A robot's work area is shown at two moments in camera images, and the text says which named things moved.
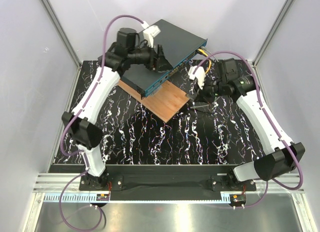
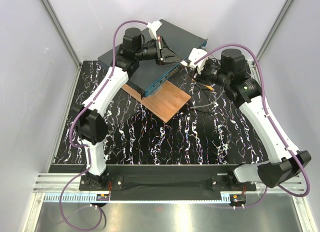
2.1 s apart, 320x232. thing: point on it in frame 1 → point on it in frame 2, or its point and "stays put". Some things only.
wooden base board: x=162 y=102 stays put
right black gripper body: x=207 y=92 → x=204 y=72
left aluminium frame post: x=62 y=34 stays put
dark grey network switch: x=178 y=47 stays put
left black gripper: x=158 y=61 → x=164 y=53
